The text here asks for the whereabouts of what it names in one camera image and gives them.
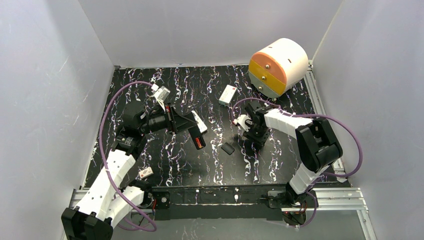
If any black base bar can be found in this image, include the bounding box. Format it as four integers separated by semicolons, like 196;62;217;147
150;184;318;224

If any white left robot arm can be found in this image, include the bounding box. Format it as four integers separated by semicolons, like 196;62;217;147
61;101;206;240

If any red orange battery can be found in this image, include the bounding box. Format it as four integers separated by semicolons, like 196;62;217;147
195;138;204;149

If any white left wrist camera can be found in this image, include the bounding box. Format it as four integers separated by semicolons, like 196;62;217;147
151;84;171;111

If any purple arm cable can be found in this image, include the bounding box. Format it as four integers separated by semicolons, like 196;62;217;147
98;81;158;233
231;97;364;229

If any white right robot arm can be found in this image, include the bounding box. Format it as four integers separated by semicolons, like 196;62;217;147
233;102;343;205

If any beige remote control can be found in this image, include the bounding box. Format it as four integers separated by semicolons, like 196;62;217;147
191;110;208;134

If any round drawer cabinet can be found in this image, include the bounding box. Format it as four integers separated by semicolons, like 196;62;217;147
248;38;309;99

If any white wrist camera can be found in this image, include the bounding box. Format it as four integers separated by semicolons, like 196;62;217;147
232;114;254;132
151;84;171;111

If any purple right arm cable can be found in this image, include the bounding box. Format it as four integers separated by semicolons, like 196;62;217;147
231;97;364;229

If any small white red remote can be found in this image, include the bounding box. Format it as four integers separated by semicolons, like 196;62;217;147
138;166;154;180

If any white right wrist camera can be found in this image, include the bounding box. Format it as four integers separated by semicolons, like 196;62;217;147
232;114;254;132

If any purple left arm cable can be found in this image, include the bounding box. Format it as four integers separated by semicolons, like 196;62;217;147
98;81;158;233

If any black remote battery cover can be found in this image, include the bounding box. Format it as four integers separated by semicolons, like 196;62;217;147
221;142;235;155

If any black cylindrical remote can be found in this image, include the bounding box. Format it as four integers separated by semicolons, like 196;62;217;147
188;124;206;150

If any white remote with red button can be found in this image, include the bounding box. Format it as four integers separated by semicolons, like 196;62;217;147
218;84;237;107

